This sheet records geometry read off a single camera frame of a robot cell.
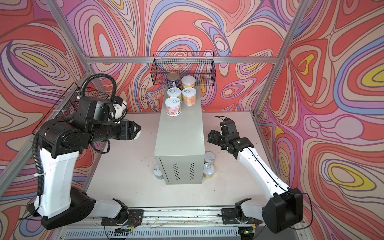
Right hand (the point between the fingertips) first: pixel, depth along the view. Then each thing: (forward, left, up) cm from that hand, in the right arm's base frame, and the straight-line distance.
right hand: (215, 140), depth 81 cm
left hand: (-8, +35, +24) cm, 43 cm away
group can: (-12, +4, -13) cm, 18 cm away
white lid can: (-12, +33, -13) cm, 38 cm away
